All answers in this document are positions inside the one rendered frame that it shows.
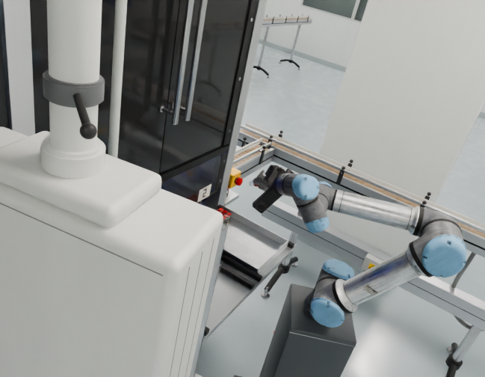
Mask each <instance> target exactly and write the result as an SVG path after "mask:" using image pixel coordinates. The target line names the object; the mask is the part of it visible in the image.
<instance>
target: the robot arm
mask: <svg viewBox="0 0 485 377"><path fill-rule="evenodd" d="M264 174H265V176H264ZM253 184H254V185H258V188H259V189H261V190H262V191H265V192H264V193H263V194H262V195H261V196H260V197H258V198H257V199H256V200H255V201H254V202H253V208H254V209H256V210H257V211H258V212H260V213H263V212H264V211H265V210H266V209H267V208H269V207H270V206H271V205H272V204H273V203H275V202H276V201H277V200H278V199H279V198H280V197H282V196H283V195H284V196H288V197H292V198H293V200H294V202H295V204H296V206H297V208H298V211H299V213H300V215H301V217H302V219H303V222H304V224H305V225H306V227H307V229H308V231H309V232H310V233H319V232H321V231H323V230H326V229H327V228H328V227H329V225H330V221H329V219H328V216H327V214H326V212H327V210H330V211H334V212H339V213H342V214H345V215H351V216H353V217H357V218H362V219H365V220H369V221H373V222H377V223H380V224H385V225H389V226H392V227H396V228H400V229H403V230H408V231H409V233H410V234H411V235H414V236H418V237H419V238H418V239H416V240H414V241H412V242H410V243H409V244H408V248H407V250H406V251H404V252H402V253H400V254H398V255H396V256H394V257H392V258H390V259H388V260H386V261H384V262H382V263H380V264H378V265H376V266H374V267H372V268H370V269H368V270H366V271H364V272H362V273H360V274H358V275H356V276H354V271H353V269H352V268H351V267H350V266H349V265H348V264H346V263H344V262H342V261H340V260H326V261H325V262H324V264H323V265H322V269H321V272H320V274H319V276H318V280H317V282H316V285H315V288H314V289H313V291H312V292H311V293H310V294H309V295H308V296H307V297H306V299H305V301H304V303H303V310H304V312H305V314H306V315H307V316H308V317H309V318H310V319H311V320H312V321H313V322H316V323H318V324H319V325H324V326H327V327H330V328H334V327H338V326H340V325H341V324H342V323H343V321H344V320H345V316H346V315H348V314H350V313H353V312H355V311H356V310H357V308H358V304H361V303H363V302H365V301H367V300H369V299H371V298H374V297H376V296H378V295H380V294H383V293H385V292H387V291H389V290H391V289H394V288H395V287H397V286H400V285H402V284H404V283H406V282H408V281H411V280H413V279H415V278H417V277H420V276H422V275H423V276H425V277H428V278H431V277H433V276H436V277H439V276H441V277H443V278H447V277H450V276H453V275H455V274H457V273H458V272H460V271H461V270H462V269H463V267H464V265H465V264H466V246H465V243H464V241H463V234H462V230H461V228H460V225H459V224H458V223H457V222H456V221H455V220H454V219H453V218H451V217H450V216H448V215H446V214H444V213H441V212H438V211H436V210H432V209H428V208H424V207H421V206H417V207H415V208H411V207H408V206H402V205H399V204H396V203H390V202H387V201H384V200H378V199H374V198H371V197H366V196H362V195H359V194H354V193H350V192H347V191H341V190H338V189H334V188H332V186H331V185H330V184H329V183H327V182H324V181H320V182H318V181H317V180H316V179H315V178H314V177H312V176H310V175H307V174H295V173H294V172H292V171H291V170H290V169H289V168H287V170H286V171H285V169H283V168H281V167H279V166H278V165H270V167H269V168H268V169H267V171H266V172H265V170H263V171H261V172H260V173H259V175H258V176H257V177H256V178H254V179H253Z"/></svg>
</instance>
